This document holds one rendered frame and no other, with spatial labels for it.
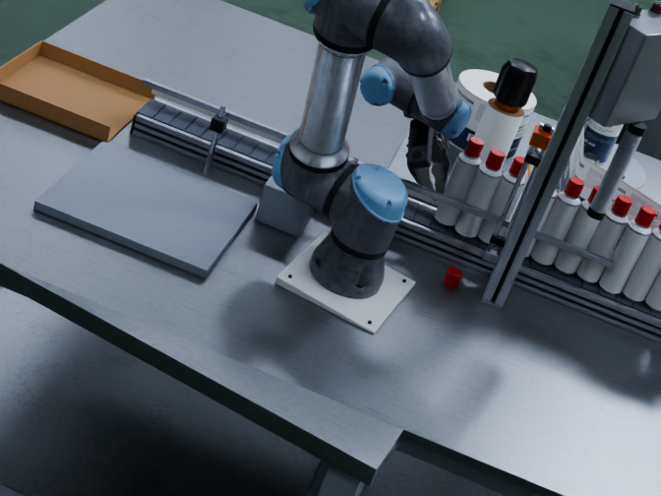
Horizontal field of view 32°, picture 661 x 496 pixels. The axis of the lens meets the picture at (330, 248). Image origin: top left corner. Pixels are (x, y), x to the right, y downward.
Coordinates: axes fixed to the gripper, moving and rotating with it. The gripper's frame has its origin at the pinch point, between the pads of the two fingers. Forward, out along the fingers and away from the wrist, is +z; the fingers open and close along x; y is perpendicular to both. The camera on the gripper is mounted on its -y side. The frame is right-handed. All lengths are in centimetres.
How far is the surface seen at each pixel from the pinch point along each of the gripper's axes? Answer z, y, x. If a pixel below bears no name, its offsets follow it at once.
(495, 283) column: 13.5, -16.3, -13.1
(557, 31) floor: 92, 424, 28
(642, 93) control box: -22, -12, -46
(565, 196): 2.7, -0.5, -27.3
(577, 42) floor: 99, 417, 17
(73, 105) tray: -32, -3, 76
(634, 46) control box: -32, -17, -46
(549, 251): 14.6, -1.7, -22.5
